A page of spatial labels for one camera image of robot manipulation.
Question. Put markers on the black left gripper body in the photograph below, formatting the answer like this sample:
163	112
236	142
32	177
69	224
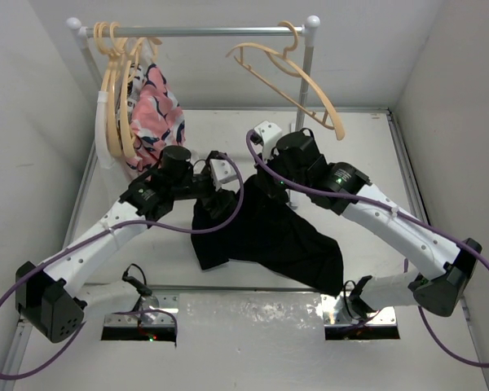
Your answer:
200	187

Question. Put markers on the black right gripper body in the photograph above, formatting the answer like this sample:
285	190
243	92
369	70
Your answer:
272	184

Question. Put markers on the black t shirt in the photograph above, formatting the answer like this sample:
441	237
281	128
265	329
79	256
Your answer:
272	235

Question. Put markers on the beige plastic hanger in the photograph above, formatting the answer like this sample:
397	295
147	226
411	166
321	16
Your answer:
329	119

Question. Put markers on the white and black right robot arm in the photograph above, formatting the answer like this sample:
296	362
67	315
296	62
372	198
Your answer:
443	266

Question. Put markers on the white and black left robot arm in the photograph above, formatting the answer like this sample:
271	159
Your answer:
53	295

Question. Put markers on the beige hanger on rack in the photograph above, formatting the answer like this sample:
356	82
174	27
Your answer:
100	127
115	49
128	74

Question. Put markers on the pink patterned garment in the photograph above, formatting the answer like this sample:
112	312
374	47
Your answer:
155	117

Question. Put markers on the white metal clothes rack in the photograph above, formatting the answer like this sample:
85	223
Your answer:
116	177

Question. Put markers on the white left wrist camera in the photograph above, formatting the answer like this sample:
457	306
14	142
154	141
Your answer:
221	172

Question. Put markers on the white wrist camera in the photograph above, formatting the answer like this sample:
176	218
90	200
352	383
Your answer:
221	172
269	134

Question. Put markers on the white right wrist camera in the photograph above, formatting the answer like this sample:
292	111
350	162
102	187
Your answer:
269	134

